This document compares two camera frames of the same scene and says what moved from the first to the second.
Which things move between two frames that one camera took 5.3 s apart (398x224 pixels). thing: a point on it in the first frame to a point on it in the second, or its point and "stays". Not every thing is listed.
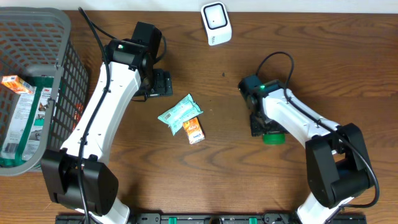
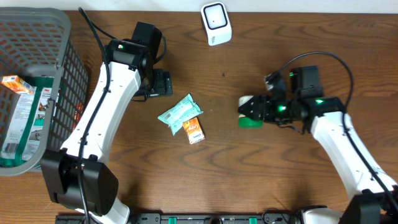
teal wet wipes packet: (186, 109) stays
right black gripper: (256, 130) to (262, 106)
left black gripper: (163, 86) stays
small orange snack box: (193, 131) stays
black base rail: (211, 218) stays
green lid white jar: (273, 138) to (245, 122)
